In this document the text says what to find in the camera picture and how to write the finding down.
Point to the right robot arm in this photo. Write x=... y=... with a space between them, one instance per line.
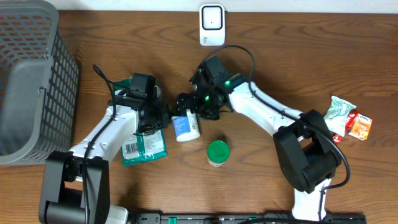
x=307 y=156

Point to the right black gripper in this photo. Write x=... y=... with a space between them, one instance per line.
x=193 y=98

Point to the orange white small packet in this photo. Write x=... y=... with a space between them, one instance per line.
x=361 y=127

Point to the white barcode scanner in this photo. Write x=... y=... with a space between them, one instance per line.
x=212 y=25

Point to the red Nescafe stick sachet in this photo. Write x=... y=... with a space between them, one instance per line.
x=349 y=121

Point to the white plastic bottle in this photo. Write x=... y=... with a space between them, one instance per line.
x=186 y=127

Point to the green white instruction package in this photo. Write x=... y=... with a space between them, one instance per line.
x=139 y=147

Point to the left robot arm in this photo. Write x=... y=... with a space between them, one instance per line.
x=76 y=185

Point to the green lid small jar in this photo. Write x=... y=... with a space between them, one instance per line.
x=217 y=153

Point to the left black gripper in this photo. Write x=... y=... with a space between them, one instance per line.
x=165 y=119

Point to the grey plastic mesh basket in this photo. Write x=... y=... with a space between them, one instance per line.
x=39 y=84

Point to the teal wet wipes pack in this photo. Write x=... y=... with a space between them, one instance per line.
x=335 y=117

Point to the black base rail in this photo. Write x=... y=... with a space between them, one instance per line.
x=280 y=217

